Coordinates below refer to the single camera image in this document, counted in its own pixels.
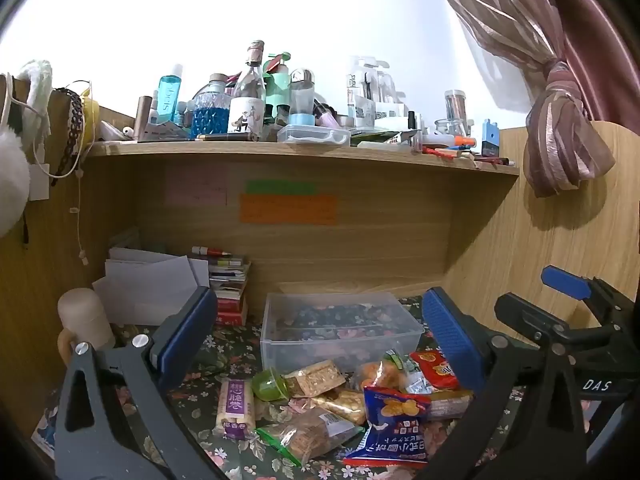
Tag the red box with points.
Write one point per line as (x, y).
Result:
(232, 310)

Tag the white fluffy headband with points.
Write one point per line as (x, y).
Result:
(37, 90)

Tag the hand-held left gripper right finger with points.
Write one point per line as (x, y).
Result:
(450, 335)

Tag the blue faceted glass bottle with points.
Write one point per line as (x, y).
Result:
(210, 112)

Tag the blue snack packet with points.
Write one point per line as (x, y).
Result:
(395, 420)

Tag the brown cracker packet green edge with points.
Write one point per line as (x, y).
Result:
(312, 432)

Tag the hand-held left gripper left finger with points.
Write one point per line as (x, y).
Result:
(192, 330)

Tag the wooden desk hutch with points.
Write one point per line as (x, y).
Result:
(390, 240)

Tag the clear lidded plastic box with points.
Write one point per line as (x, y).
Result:
(314, 136)

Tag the stack of small books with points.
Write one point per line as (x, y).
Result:
(229, 275)

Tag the packaged brush set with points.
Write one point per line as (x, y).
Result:
(361, 95)

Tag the small white blue packet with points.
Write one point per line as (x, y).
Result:
(417, 384)

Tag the green sticky note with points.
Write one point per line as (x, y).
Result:
(280, 187)

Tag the orange capped glue stick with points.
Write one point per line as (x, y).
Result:
(450, 139)

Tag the blue white clip block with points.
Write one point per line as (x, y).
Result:
(490, 137)

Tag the yellow headband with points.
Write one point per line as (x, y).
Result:
(91, 120)

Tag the clear wine bottle white label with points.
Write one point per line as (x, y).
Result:
(247, 105)

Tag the beige mug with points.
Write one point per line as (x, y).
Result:
(85, 320)

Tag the orange puffs packet green label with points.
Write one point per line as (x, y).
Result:
(382, 372)

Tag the red snack packet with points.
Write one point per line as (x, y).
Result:
(437, 367)

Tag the pink sticky note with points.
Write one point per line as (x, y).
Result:
(196, 186)

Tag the teal liquid bottle white cap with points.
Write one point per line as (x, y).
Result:
(170, 97)

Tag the orange label rice cracker packet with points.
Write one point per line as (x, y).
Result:
(447, 404)

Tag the purple label rice cracker packet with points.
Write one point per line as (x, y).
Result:
(234, 407)

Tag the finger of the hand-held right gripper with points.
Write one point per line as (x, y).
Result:
(565, 284)
(522, 312)

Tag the clear jar dark contents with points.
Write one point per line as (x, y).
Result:
(454, 107)

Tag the red white marker pen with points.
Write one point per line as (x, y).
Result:
(210, 251)

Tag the white plush ball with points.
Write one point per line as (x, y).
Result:
(11, 180)

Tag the stack of white papers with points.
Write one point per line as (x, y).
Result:
(145, 285)

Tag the floral tablecloth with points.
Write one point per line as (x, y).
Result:
(200, 402)

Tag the brown cardboard tube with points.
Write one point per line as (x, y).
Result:
(144, 112)

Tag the brown beaded headband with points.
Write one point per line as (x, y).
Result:
(75, 125)

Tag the mint green bottle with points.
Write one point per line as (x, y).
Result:
(276, 87)

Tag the green jelly cup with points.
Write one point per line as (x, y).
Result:
(270, 385)

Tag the orange sticky note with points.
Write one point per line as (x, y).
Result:
(287, 209)

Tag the pink striped curtain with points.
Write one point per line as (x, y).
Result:
(555, 125)

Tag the brown pen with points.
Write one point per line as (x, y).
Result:
(225, 137)

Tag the peanut brittle packet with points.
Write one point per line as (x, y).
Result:
(342, 405)
(316, 377)

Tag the clear bottle blue base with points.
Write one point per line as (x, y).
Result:
(301, 97)

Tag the clear plastic container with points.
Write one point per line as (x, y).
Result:
(340, 330)

